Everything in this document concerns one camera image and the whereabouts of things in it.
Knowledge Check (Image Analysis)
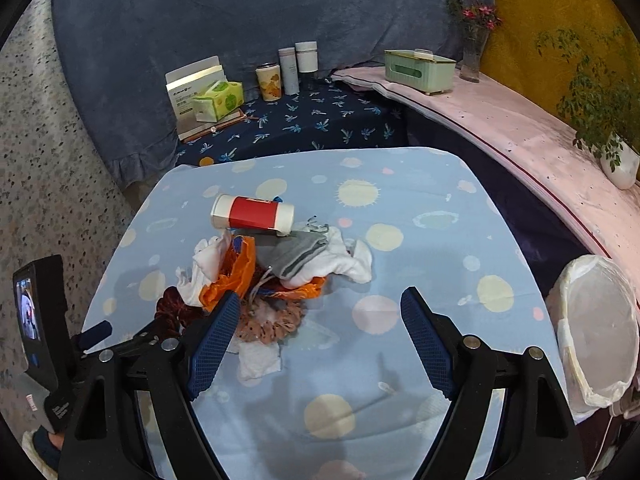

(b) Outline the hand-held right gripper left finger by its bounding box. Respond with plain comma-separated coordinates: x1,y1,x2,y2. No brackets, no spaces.
60,290,242,480

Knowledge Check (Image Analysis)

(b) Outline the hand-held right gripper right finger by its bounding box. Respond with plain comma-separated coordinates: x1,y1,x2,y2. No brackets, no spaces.
400,286,586,480

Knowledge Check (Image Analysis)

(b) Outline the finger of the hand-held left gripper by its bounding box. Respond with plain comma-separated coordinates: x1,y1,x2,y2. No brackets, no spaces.
117,317,168,361
75,320,114,357

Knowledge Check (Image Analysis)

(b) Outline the orange plastic bag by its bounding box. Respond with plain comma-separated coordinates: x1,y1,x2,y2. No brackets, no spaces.
199,235,326,314

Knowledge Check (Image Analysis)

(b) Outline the white cloth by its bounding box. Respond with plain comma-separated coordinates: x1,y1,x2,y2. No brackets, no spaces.
280,239,375,291
175,232,234,307

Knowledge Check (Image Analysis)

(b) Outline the grey cloth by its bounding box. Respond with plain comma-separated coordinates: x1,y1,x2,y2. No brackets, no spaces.
255,227,331,278

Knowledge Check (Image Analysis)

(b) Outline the red and white canister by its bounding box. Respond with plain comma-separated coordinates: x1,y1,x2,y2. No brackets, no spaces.
210,194,296,238

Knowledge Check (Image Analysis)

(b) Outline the bin with white liner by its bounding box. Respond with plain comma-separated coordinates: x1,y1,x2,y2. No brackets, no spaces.
545,254,640,423

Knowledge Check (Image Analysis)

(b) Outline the dark red scrunchie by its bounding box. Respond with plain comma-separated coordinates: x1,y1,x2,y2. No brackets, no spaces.
154,285,203,342

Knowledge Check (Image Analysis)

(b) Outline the blue shoe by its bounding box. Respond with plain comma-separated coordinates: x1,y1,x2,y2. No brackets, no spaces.
31,427,63,473

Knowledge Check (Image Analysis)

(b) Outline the light blue dotted tablecloth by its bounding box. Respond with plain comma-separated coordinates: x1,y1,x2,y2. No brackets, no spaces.
80,147,563,480

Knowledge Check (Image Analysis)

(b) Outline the dark purple quilt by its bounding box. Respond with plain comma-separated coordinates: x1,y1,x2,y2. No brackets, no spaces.
405,105,601,301

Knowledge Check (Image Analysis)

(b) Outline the brown notebook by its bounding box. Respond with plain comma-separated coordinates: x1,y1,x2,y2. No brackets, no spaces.
177,107,248,143

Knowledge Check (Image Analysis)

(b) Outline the pink blanket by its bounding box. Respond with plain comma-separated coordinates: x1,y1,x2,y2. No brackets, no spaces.
330,62,640,306

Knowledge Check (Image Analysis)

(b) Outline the green tissue packet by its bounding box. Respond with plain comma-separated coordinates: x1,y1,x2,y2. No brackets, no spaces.
192,80,244,122

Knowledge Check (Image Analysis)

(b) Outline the dark blue printed cloth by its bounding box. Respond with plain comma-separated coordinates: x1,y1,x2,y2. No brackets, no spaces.
175,77,408,168

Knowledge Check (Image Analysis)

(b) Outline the white cardboard box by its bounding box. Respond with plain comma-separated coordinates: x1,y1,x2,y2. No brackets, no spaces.
166,56,228,123

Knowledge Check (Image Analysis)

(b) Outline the printed yellow cup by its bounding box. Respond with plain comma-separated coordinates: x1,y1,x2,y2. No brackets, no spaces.
255,63,282,102

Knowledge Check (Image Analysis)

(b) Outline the green plant in white pot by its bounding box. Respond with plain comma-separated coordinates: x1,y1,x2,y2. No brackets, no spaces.
535,25,640,191

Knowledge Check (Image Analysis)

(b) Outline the green tissue box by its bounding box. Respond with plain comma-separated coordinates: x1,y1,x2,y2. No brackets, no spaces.
384,49,457,97

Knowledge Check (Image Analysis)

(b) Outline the tall white bottle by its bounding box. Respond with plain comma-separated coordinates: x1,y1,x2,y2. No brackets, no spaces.
278,47,300,96

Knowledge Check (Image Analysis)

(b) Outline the glass vase with pink flowers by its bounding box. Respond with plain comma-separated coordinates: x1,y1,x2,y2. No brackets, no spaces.
445,0,503,84

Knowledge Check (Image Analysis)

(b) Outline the white lidded bottle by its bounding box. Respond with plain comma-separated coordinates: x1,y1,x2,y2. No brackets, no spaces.
295,41,319,91

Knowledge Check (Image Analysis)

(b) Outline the blue-grey blanket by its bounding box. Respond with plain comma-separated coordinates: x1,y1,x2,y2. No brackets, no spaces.
50,0,496,196

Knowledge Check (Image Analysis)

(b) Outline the yellow cloth backdrop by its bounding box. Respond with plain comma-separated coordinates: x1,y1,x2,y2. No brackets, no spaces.
490,0,640,121

